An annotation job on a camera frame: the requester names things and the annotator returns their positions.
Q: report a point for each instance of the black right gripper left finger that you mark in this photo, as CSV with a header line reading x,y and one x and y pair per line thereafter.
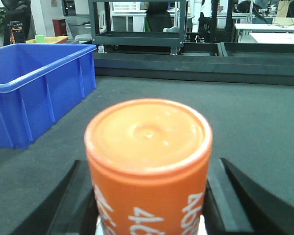
x,y
69,210

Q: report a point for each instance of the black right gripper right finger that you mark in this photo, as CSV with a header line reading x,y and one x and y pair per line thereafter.
x,y
237,205

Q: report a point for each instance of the orange cylindrical capacitor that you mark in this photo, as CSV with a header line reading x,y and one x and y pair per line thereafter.
x,y
149,160

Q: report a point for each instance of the blue plastic bin on conveyor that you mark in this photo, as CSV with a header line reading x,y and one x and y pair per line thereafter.
x,y
39,84

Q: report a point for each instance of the white table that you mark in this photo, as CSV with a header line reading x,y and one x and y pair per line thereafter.
x,y
264,33

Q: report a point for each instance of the yellow tray with green block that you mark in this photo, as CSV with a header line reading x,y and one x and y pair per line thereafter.
x,y
48,40

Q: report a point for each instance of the black office chair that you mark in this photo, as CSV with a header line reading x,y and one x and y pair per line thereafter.
x,y
158,16

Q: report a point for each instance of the dark metal cart frame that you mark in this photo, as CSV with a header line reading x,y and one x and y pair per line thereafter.
x,y
124,23

